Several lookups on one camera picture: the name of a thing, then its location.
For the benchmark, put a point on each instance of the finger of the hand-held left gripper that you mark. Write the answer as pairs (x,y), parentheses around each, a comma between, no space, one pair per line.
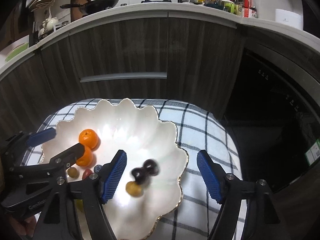
(72,153)
(41,136)

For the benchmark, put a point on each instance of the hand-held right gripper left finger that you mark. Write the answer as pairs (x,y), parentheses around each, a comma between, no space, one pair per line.
(113,177)

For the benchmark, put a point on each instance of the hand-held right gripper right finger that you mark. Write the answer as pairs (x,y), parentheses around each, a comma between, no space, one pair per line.
(208,177)

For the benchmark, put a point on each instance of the orange mandarin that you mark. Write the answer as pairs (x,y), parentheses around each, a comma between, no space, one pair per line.
(86,158)
(88,138)

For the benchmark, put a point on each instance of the blueberry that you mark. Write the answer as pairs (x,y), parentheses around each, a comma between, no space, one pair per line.
(98,168)

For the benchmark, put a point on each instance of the dark purple grape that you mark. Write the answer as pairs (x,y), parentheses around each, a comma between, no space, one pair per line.
(137,174)
(151,167)

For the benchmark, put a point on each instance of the red cherry tomato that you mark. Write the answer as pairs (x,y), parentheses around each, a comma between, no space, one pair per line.
(87,173)

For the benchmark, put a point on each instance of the white scalloped ceramic bowl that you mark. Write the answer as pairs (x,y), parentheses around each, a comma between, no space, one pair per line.
(140,135)

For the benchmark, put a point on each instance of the person's left hand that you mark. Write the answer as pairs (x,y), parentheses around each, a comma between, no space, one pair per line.
(25,226)

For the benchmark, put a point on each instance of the white black checked cloth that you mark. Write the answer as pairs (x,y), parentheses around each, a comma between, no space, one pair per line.
(200,130)

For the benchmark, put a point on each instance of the green plastic tray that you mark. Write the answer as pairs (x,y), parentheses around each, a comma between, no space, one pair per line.
(16,52)

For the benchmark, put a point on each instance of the black built-in dishwasher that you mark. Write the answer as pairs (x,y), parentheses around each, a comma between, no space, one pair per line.
(262,105)

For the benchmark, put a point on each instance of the black dish rack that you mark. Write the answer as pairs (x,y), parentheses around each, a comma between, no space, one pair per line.
(37,36)

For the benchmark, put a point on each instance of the white teapot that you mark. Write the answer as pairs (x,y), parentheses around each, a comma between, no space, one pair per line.
(52,23)

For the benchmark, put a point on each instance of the dark wood base cabinet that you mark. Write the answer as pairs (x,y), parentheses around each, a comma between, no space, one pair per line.
(125,45)

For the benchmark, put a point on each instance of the wooden cutting board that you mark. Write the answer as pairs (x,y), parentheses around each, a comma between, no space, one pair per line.
(75,10)

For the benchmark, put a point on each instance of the black wok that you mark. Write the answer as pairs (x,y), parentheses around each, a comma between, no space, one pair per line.
(100,3)

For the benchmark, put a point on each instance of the green plastic container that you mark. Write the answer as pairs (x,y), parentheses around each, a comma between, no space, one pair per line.
(229,6)

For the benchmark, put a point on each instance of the black stove grate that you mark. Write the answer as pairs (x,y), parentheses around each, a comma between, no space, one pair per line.
(156,1)

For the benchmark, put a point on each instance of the dark sauce bottle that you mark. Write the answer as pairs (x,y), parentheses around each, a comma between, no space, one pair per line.
(240,6)

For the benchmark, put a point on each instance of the red label bottle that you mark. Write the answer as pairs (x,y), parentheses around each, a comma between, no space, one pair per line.
(248,6)

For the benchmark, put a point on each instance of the yellow cap bottle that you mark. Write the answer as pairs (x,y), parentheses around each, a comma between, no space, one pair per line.
(201,0)

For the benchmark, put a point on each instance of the white round container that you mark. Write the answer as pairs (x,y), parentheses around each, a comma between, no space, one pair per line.
(288,18)

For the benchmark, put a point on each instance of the gold wall rack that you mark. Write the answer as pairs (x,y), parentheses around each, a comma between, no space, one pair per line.
(42,1)

